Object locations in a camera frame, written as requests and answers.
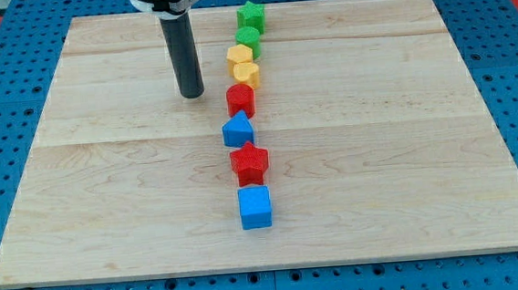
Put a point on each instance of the blue cube block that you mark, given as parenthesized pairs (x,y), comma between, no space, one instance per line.
(255,207)

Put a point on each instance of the yellow heart block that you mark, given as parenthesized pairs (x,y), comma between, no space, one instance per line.
(247,73)

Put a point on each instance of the green cylinder block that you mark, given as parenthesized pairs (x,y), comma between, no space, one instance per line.
(250,37)

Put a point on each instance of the green star block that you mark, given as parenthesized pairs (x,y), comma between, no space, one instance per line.
(251,14)

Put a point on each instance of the yellow hexagon block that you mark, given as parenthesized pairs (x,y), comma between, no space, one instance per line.
(237,55)

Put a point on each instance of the red star block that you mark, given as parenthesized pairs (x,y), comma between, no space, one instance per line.
(249,163)

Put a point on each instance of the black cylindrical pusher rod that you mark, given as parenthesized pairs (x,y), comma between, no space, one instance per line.
(183,54)

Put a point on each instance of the light wooden board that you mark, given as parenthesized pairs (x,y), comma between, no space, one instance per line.
(380,145)

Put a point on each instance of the red cylinder block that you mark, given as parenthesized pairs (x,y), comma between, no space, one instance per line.
(240,97)

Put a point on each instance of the blue triangle block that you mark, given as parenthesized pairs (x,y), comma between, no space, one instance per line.
(238,130)

